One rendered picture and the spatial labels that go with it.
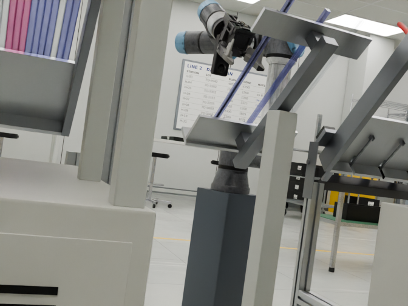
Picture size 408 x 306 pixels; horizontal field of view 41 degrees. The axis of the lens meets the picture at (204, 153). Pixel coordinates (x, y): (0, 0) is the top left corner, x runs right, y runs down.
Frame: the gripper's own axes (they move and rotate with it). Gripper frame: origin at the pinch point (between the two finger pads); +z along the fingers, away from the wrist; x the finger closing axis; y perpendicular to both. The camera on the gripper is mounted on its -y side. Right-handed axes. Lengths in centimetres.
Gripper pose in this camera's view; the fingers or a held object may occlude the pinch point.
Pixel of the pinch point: (246, 67)
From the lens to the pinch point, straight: 145.4
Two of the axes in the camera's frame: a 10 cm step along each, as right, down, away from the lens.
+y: 3.5, -8.0, -4.8
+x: 8.8, 1.2, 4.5
